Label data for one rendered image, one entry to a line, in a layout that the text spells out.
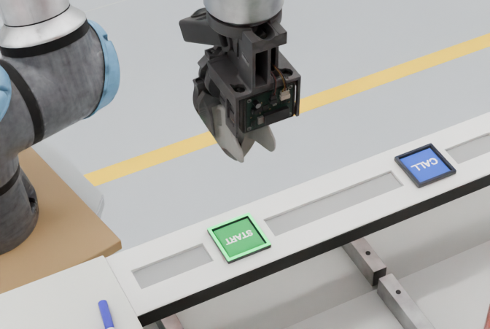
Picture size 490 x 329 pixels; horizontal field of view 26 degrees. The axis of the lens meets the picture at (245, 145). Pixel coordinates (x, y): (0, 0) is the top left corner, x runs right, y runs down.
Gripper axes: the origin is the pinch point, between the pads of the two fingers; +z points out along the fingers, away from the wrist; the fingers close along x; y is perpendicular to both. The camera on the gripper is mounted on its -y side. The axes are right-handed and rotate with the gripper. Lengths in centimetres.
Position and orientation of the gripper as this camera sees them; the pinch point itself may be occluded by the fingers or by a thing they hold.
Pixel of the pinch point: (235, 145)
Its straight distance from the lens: 114.0
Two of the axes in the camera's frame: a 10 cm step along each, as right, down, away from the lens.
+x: 8.9, -3.2, 3.3
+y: 4.6, 6.2, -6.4
